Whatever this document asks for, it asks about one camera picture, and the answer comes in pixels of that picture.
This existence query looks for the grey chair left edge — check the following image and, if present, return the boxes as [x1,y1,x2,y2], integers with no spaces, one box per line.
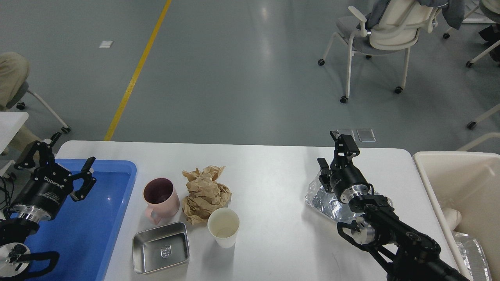
[6,80,72,135]

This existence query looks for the person in beige trousers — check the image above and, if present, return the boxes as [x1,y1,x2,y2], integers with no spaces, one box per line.
[0,52,44,155]

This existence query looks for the foil piece in bin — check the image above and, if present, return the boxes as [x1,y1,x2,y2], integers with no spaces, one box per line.
[452,231,491,281]

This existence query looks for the beige plastic bin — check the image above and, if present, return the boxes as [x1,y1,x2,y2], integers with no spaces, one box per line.
[413,151,500,281]

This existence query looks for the crumpled aluminium foil container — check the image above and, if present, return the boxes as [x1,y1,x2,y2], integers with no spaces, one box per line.
[305,174,393,223]

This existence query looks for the blue plastic tray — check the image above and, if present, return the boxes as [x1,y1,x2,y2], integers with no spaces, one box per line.
[25,160,136,281]

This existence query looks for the white chair base right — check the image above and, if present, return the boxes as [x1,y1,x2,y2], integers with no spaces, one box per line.
[443,0,500,152]

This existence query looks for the floor outlet plate right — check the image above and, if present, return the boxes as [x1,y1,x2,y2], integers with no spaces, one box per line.
[356,128,376,142]

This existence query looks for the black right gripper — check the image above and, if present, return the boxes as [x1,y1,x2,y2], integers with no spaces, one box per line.
[317,130,370,203]

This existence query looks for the white side table left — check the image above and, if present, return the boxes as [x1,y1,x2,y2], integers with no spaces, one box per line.
[0,112,29,153]

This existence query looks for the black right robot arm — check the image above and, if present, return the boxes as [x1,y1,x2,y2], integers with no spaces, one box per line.
[317,130,466,281]

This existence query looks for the white office chair grey seat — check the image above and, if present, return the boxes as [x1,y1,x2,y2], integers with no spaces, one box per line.
[318,0,448,104]

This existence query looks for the white floor marker tile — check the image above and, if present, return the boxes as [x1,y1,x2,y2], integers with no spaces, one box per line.
[99,40,114,48]

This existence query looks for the crumpled brown paper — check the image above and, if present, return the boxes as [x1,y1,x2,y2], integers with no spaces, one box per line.
[181,165,232,225]

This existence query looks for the white paper cup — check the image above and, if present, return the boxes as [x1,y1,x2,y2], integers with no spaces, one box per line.
[207,207,240,249]

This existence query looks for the grey jacket on chair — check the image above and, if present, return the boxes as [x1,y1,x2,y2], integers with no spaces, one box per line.
[365,0,465,30]

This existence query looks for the pink plastic mug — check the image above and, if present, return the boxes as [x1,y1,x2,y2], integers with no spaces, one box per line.
[143,178,180,225]

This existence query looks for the stainless steel rectangular tray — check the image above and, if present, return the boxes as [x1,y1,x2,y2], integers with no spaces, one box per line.
[132,222,190,274]

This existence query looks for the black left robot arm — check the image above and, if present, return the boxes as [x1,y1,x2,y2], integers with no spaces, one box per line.
[0,133,96,281]

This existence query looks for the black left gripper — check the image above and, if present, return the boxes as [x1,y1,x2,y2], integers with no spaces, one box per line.
[11,133,96,219]

